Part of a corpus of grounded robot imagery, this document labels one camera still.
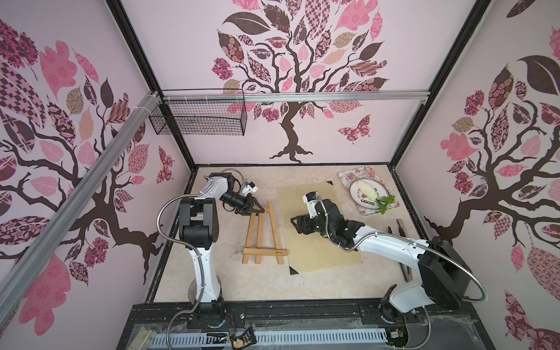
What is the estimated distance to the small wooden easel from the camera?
0.83 m

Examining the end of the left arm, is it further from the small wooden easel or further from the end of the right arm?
the end of the right arm

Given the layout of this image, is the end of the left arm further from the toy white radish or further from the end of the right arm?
the toy white radish

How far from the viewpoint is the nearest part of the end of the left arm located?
831 mm

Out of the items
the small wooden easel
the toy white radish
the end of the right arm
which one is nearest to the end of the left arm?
the small wooden easel

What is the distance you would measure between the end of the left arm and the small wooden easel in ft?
0.11

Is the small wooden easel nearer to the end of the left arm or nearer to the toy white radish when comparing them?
the end of the left arm

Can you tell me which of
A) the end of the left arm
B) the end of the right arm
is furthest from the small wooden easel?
the end of the right arm

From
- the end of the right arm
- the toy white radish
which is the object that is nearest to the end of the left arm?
the end of the right arm
